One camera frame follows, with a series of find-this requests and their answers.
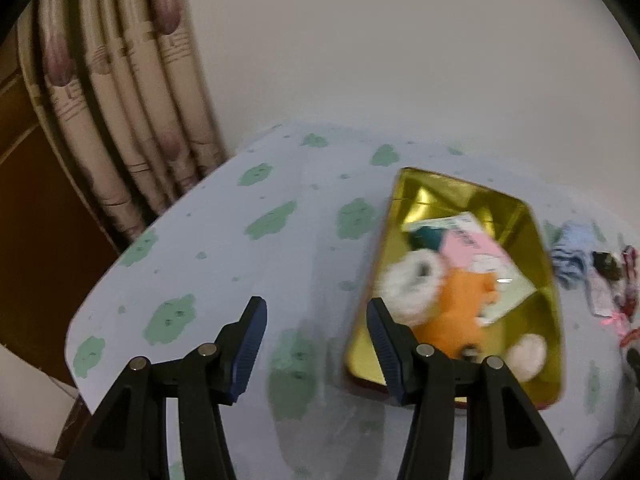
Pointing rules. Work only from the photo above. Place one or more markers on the pink and teal soft packet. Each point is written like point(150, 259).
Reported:
point(475, 250)

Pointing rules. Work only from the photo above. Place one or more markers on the white sock with red trim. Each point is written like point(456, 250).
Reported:
point(632, 336)

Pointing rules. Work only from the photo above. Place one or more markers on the brown wooden cabinet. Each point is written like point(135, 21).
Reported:
point(40, 235)

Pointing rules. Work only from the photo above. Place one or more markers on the black bow hair clip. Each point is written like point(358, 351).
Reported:
point(606, 265)

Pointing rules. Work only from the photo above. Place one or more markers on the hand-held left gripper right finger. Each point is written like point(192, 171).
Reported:
point(390, 355)

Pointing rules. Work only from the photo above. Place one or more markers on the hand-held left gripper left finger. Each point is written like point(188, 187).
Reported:
point(245, 355)

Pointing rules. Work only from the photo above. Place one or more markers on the orange big-eyed squishy toy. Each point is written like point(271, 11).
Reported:
point(455, 315)

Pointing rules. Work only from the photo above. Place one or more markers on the red tin box gold inside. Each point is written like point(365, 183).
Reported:
point(542, 320)

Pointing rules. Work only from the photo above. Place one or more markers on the green cloud print tablecloth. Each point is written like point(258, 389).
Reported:
point(225, 260)

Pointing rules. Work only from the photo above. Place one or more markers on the beige patterned curtain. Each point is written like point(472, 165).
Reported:
point(125, 85)

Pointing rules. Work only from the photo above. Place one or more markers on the white and red cloth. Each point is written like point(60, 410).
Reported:
point(632, 265)

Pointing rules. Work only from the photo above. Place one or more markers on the light blue sock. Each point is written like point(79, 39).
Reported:
point(575, 255)

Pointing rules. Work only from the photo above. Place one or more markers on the small white plastic packet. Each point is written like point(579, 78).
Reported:
point(600, 292)

